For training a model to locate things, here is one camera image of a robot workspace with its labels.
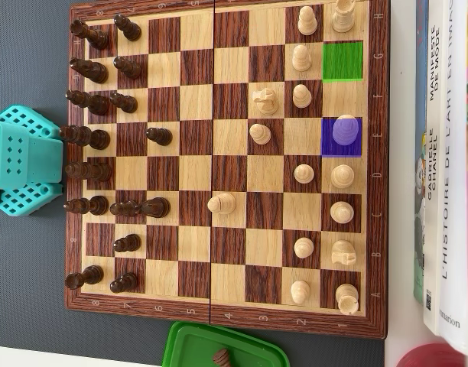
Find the light wooden king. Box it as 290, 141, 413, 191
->
332, 114, 358, 146

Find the light pawn left of centre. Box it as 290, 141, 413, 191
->
206, 193, 237, 215

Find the wooden chessboard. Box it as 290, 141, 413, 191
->
64, 0, 390, 341

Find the light wooden pawn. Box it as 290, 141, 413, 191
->
294, 237, 315, 258
292, 83, 313, 109
292, 44, 312, 73
249, 123, 272, 145
294, 164, 315, 184
297, 6, 318, 36
290, 280, 310, 306

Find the dark wooden knight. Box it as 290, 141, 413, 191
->
139, 196, 171, 219
70, 57, 108, 84

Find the light wooden knight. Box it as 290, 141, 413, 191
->
252, 87, 279, 116
331, 239, 357, 267

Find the dark wooden queen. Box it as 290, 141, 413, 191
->
64, 161, 112, 183

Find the dark wooden bishop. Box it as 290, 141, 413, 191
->
63, 195, 109, 216
65, 89, 109, 116

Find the dark wooden king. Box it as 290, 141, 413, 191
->
59, 125, 111, 151

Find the green plastic container lid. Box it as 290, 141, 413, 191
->
161, 320, 291, 367

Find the dark wooden rook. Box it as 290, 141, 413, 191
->
70, 19, 109, 50
64, 265, 104, 291

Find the white Gabrielle Chanel book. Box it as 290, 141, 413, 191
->
423, 0, 447, 337

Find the blue illustrated book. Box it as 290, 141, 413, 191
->
412, 0, 430, 305

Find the dark grey mat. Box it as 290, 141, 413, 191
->
0, 0, 386, 367

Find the red round container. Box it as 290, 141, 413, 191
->
396, 343, 468, 367

